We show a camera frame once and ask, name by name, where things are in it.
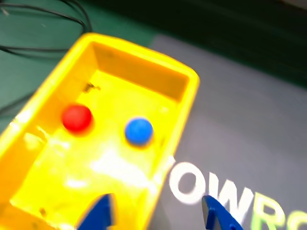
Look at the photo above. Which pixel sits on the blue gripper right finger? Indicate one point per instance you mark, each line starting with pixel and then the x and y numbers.
pixel 219 215

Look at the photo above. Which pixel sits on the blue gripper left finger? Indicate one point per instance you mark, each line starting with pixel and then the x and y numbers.
pixel 98 215

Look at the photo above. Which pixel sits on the blue ball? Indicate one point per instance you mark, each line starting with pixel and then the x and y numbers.
pixel 139 131

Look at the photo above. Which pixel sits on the red ball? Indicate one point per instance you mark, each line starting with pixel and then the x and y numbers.
pixel 76 118

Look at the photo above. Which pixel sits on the yellow plastic bin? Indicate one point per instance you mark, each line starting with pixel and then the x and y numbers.
pixel 144 69

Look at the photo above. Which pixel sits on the grey mat with white lettering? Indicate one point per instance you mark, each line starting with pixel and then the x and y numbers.
pixel 239 119

